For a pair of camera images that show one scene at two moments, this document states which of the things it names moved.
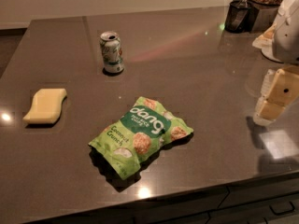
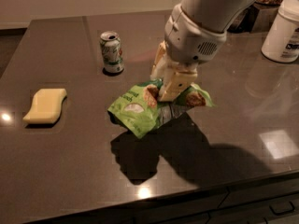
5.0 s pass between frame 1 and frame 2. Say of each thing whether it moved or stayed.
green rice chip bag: moved
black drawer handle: stayed
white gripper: moved
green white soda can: stayed
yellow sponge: stayed
